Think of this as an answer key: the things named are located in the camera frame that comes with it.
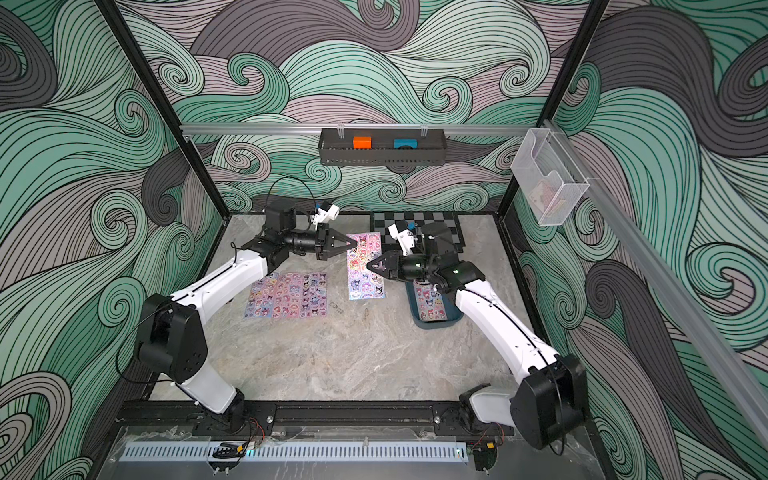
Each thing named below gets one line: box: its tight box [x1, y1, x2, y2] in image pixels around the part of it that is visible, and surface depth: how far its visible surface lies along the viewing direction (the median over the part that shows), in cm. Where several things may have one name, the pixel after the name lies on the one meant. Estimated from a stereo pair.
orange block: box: [352, 136, 373, 149], surface depth 96 cm
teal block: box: [393, 138, 419, 149], surface depth 96 cm
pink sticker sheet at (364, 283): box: [346, 232, 385, 301], surface depth 73 cm
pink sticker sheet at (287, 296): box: [272, 272, 303, 319], surface depth 97 cm
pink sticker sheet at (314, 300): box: [300, 272, 328, 319], surface depth 97 cm
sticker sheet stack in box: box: [413, 280, 448, 322], surface depth 95 cm
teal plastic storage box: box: [405, 281, 463, 329], surface depth 92 cm
